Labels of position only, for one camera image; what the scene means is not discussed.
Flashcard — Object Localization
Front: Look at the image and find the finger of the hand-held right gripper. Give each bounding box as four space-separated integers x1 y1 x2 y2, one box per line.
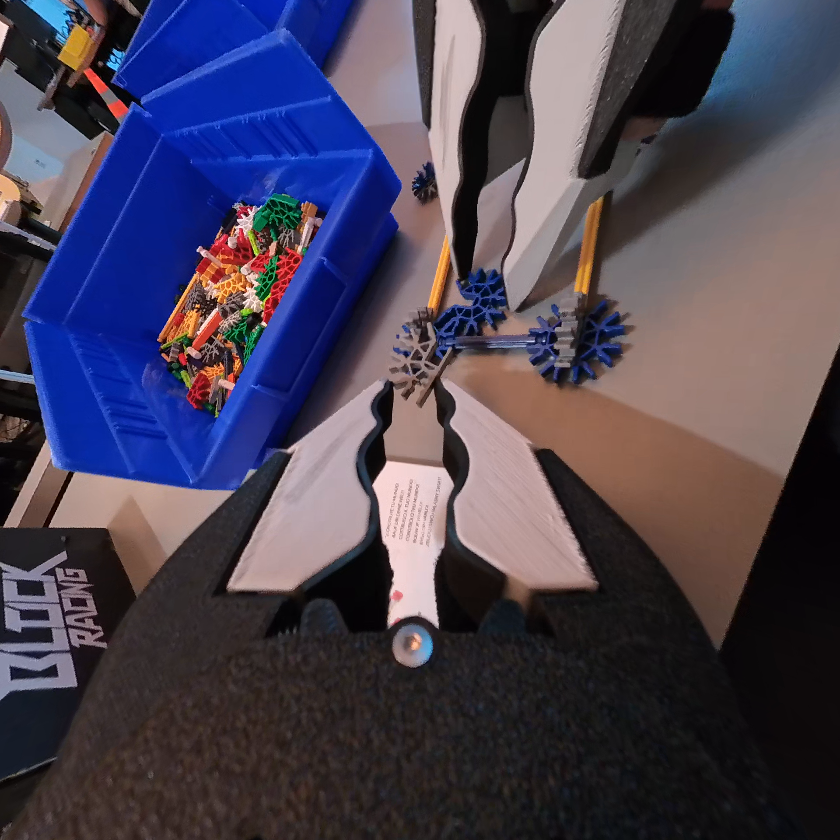
427 0 490 277
502 0 621 312

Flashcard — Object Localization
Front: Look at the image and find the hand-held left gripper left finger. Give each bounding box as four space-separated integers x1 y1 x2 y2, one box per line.
226 379 395 595

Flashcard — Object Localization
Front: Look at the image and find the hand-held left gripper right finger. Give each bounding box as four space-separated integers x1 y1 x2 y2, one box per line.
434 379 599 595

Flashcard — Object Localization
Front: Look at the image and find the yellow plastic rod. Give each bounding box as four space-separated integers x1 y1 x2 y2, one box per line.
427 235 454 312
573 197 606 299

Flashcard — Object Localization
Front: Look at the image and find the blue plastic rod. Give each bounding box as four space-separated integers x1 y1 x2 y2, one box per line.
453 333 536 352

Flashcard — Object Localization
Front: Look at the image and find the grey snowflake connector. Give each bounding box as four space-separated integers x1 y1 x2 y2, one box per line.
388 322 455 404

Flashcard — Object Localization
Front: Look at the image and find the blue plastic bin with pieces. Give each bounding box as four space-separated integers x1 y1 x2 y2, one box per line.
23 29 403 492

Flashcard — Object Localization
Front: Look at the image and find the white instruction booklet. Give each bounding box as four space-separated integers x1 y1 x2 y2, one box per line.
371 459 457 631

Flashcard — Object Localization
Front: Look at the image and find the pile of colourful construction pieces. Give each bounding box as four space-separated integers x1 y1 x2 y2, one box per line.
157 193 326 414

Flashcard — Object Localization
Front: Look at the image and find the empty blue plastic bin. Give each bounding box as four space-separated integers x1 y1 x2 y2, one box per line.
112 0 358 99

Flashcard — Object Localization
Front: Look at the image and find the black printed cardboard box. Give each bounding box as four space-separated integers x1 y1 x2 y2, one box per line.
0 528 139 785

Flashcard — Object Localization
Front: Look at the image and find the person's dark printed t-shirt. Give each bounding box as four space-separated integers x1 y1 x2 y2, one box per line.
718 367 840 840

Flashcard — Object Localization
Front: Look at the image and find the orange striped cone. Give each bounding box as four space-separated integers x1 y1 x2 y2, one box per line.
82 66 129 122

